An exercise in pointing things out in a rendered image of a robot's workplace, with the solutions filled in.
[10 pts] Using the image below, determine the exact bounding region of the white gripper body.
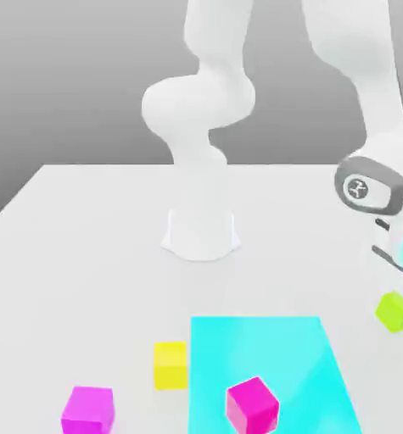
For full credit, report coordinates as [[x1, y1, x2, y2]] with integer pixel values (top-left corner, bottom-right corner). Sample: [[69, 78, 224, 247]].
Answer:
[[371, 244, 403, 301]]

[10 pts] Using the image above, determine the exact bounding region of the small lime green cube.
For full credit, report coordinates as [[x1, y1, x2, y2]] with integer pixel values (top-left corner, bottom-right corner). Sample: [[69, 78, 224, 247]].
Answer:
[[374, 290, 403, 334]]

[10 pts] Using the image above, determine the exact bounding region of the small pink cube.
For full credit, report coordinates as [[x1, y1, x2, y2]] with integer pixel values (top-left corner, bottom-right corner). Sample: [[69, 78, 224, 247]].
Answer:
[[225, 376, 281, 434]]

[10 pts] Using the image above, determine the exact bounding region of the small yellow cube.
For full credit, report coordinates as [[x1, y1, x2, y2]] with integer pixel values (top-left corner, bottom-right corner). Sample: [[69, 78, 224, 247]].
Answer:
[[153, 341, 189, 392]]

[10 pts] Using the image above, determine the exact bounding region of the small purple cube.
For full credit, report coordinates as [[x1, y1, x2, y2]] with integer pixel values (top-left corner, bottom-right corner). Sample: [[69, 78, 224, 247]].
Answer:
[[60, 385, 115, 434]]

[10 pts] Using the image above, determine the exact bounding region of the large cyan box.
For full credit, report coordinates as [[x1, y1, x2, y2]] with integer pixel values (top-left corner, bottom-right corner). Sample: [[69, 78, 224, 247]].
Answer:
[[189, 315, 364, 434]]

